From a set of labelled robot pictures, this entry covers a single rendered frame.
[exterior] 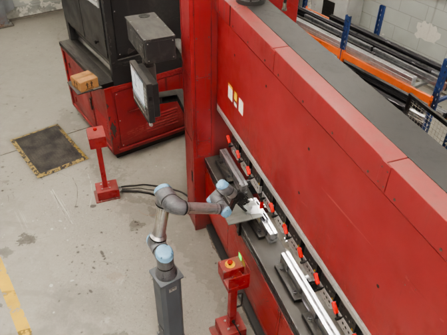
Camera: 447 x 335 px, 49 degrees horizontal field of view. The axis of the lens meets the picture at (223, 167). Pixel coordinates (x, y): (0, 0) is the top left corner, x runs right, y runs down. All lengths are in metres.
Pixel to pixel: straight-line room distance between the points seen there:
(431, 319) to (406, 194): 0.49
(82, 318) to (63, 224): 1.13
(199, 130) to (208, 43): 0.76
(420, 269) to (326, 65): 1.14
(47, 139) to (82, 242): 1.80
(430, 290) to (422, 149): 0.55
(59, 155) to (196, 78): 2.60
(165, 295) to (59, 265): 1.48
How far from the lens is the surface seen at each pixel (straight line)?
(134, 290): 4.36
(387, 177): 1.99
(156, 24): 3.94
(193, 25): 3.58
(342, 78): 2.50
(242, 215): 3.50
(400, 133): 2.16
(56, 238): 4.93
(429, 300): 2.04
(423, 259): 1.98
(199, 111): 3.93
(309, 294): 3.14
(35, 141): 6.23
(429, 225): 1.87
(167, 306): 3.58
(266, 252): 3.44
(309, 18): 5.51
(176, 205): 3.02
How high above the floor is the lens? 3.44
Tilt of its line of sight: 39 degrees down
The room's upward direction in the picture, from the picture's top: 1 degrees clockwise
